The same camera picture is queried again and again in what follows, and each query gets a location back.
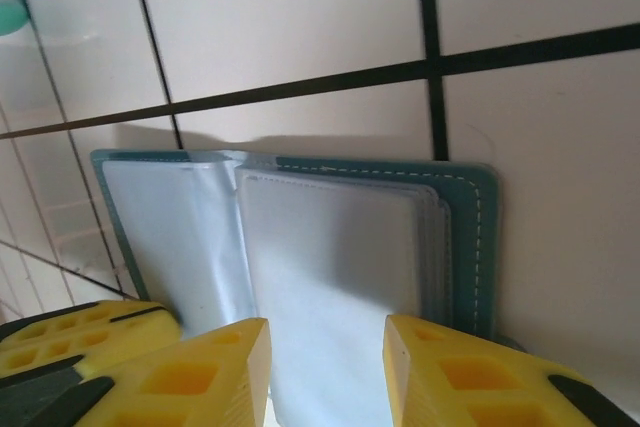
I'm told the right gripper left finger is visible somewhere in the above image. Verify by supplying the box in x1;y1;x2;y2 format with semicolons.
64;316;275;427

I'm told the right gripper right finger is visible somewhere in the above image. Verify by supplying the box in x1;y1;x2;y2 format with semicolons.
383;313;640;427

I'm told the teal card holder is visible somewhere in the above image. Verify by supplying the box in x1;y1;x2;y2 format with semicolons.
89;147;526;427

